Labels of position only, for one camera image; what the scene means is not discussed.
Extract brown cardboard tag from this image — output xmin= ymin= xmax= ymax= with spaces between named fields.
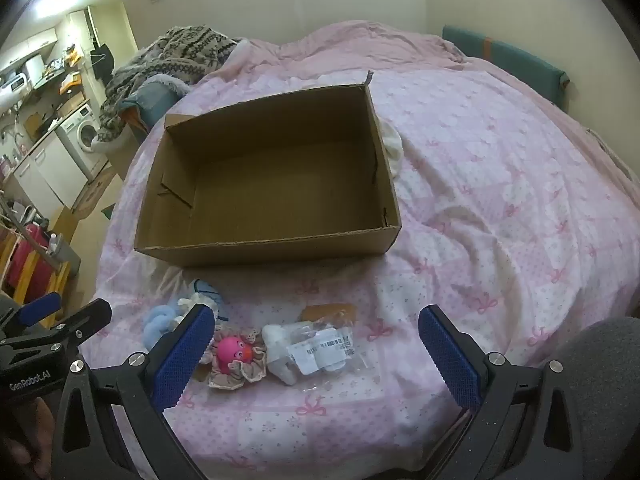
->
xmin=300 ymin=304 xmax=357 ymax=326

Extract white plush toy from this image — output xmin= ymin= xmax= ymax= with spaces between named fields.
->
xmin=262 ymin=317 xmax=371 ymax=386

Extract grey patterned knit blanket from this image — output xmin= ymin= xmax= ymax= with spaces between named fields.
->
xmin=97 ymin=25 xmax=238 ymax=148

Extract patterned floor rug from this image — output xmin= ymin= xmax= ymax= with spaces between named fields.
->
xmin=75 ymin=160 xmax=119 ymax=211

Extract white kitchen cabinet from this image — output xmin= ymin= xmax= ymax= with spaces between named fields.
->
xmin=12 ymin=135 xmax=88 ymax=221

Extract red and yellow rack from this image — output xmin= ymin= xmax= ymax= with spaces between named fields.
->
xmin=0 ymin=225 xmax=71 ymax=306

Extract person's grey trousers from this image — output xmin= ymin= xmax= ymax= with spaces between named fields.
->
xmin=540 ymin=316 xmax=640 ymax=480

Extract white washing machine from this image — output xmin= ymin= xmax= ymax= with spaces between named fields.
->
xmin=55 ymin=105 xmax=108 ymax=181

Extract pink patterned bed quilt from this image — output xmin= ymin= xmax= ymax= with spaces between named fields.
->
xmin=92 ymin=22 xmax=640 ymax=480

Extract light blue plush toy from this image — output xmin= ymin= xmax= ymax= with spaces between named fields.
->
xmin=142 ymin=280 xmax=226 ymax=353

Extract blue cloth with white trim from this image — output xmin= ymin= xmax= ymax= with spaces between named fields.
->
xmin=120 ymin=74 xmax=193 ymax=133

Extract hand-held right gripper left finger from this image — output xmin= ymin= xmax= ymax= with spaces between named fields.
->
xmin=50 ymin=304 xmax=217 ymax=480

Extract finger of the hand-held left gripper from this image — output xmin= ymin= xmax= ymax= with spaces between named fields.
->
xmin=0 ymin=292 xmax=62 ymax=341
xmin=50 ymin=299 xmax=112 ymax=347

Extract brown cardboard box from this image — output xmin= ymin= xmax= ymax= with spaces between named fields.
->
xmin=134 ymin=71 xmax=402 ymax=268

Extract teal headboard cushion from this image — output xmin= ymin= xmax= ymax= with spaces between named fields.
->
xmin=442 ymin=24 xmax=571 ymax=111

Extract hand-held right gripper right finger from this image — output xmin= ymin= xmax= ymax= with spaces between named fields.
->
xmin=419 ymin=304 xmax=583 ymax=480

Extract person's left hand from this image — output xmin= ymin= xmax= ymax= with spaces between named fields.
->
xmin=0 ymin=394 xmax=57 ymax=463

